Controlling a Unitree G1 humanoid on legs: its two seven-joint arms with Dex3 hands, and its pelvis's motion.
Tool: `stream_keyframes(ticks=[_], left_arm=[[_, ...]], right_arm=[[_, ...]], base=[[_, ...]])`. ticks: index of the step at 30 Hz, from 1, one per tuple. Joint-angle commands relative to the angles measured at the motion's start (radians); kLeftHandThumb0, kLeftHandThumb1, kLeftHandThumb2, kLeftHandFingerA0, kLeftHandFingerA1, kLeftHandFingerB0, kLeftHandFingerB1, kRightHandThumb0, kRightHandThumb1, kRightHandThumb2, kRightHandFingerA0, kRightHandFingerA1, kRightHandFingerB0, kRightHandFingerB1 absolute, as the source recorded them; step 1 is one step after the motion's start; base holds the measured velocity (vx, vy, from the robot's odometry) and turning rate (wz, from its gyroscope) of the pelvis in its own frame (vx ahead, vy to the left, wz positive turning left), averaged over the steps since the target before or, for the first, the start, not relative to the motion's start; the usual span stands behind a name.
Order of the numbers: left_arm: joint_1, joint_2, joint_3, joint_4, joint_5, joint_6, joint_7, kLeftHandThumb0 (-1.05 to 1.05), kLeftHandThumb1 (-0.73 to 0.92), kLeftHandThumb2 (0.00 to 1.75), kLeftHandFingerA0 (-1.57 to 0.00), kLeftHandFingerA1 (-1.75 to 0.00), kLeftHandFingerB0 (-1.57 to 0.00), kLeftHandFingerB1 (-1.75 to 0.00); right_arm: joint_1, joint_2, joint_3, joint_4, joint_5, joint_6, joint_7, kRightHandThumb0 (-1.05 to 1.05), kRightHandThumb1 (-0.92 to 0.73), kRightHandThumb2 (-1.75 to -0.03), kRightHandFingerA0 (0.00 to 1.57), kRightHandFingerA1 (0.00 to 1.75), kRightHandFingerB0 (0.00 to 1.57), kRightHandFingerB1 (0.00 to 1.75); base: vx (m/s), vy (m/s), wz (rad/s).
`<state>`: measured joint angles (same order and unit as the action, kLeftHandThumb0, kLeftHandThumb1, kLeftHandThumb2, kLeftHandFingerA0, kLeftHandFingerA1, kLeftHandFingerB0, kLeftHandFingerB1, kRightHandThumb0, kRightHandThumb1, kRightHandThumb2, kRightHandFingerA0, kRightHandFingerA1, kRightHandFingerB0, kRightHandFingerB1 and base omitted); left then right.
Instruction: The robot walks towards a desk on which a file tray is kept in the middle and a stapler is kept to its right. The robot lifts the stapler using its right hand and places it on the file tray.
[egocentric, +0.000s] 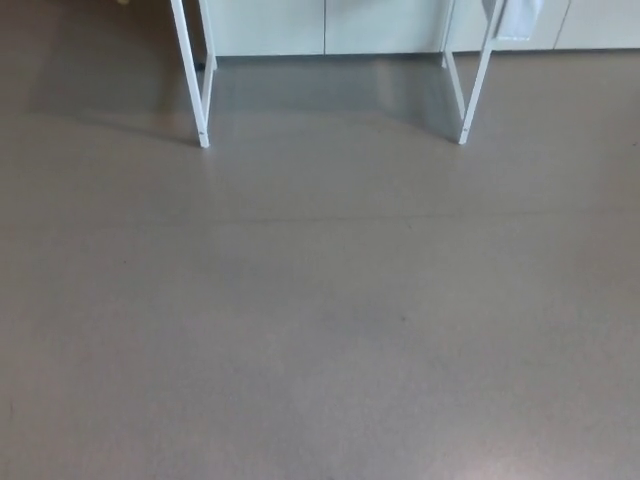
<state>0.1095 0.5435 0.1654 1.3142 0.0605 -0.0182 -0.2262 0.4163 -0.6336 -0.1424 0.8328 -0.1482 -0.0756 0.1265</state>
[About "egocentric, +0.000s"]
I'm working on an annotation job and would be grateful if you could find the white cabinet row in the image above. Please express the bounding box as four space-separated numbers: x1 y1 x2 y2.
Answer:
197 0 640 57

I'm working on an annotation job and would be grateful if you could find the white hanging cloth bag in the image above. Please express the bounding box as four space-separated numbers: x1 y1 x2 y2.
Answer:
480 0 545 42

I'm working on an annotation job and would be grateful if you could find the white metal desk leg frame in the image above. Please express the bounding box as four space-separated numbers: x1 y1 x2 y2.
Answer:
441 0 507 146
169 0 218 149

